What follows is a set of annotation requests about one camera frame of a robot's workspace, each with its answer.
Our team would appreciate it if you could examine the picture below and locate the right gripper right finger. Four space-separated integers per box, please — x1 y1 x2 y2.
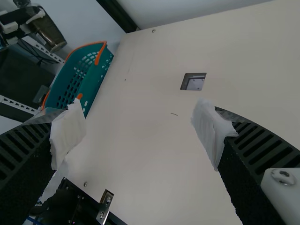
190 97 300 225

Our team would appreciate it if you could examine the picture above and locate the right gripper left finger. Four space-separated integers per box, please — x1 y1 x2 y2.
0 97 87 225

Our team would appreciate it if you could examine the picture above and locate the teal shopping basket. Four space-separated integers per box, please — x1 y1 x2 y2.
42 41 115 119

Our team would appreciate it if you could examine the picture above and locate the black post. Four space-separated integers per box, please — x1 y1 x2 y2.
96 0 138 34

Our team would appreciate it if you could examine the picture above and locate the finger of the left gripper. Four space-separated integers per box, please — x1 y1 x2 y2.
6 24 32 45
0 5 45 34

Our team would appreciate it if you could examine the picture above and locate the metal shelf rack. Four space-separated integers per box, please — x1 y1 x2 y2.
0 38 65 123

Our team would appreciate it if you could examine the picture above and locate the dark coffee bottle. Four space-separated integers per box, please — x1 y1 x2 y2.
29 13 68 53

